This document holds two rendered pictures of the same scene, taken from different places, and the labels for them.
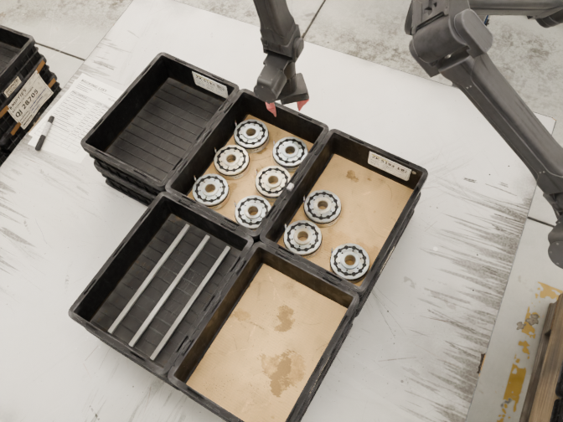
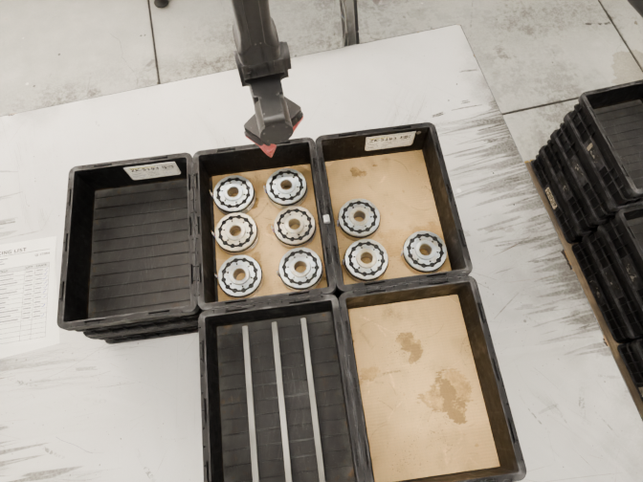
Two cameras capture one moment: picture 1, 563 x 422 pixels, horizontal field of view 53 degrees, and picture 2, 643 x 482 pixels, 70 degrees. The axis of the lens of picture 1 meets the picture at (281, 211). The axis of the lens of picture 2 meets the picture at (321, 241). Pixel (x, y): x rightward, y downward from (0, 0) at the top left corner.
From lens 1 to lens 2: 0.60 m
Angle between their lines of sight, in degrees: 17
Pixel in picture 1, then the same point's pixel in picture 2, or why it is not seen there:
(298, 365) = (457, 379)
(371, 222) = (409, 202)
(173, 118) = (136, 230)
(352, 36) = (203, 61)
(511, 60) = not seen: hidden behind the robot
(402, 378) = (523, 318)
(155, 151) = (144, 275)
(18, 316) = not seen: outside the picture
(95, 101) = (22, 267)
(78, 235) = (121, 418)
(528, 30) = not seen: outside the picture
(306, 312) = (423, 325)
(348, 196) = (369, 192)
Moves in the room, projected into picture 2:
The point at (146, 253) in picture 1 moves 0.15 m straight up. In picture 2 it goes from (224, 385) to (207, 381)
